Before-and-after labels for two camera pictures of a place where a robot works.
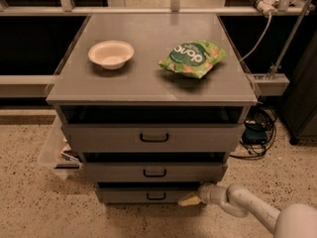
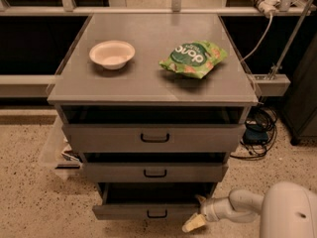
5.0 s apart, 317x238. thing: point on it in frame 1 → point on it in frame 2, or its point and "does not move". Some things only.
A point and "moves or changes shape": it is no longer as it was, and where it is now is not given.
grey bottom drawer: (145, 195) moves or changes shape
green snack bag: (193, 59) does not move
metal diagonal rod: (292, 34) does not move
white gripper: (207, 193) → (209, 208)
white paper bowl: (111, 55) does not move
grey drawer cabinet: (153, 103) does not move
